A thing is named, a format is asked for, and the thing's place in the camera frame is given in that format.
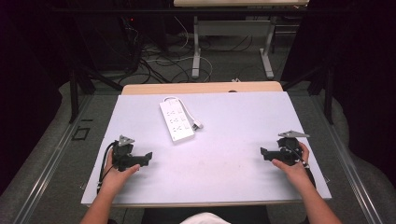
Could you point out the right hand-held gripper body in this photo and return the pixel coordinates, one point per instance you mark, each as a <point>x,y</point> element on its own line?
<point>289,152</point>

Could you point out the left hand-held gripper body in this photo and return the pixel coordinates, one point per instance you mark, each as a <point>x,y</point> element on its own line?
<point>122,155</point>

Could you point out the person's right hand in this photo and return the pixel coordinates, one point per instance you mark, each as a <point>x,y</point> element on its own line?
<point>295,172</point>

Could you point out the person's left hand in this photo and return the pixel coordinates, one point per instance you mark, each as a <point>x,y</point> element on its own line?
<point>115,179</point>

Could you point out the white table board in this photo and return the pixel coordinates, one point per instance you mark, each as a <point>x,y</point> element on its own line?
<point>224,155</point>

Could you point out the white power strip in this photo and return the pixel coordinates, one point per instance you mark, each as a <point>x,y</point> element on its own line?
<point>176,120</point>

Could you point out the person's dark lap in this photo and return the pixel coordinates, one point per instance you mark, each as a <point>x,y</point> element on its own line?
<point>249,215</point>

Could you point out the black metal stand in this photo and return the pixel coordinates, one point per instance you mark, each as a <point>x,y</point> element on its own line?
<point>74,96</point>
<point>328,93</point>

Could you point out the person's white shirt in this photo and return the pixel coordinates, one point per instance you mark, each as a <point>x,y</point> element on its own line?
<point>205,218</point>

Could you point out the dark equipment cabinet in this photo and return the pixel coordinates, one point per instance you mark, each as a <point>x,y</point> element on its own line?
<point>106,43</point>

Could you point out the white desk with metal legs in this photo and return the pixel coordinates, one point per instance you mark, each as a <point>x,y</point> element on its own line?
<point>232,28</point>

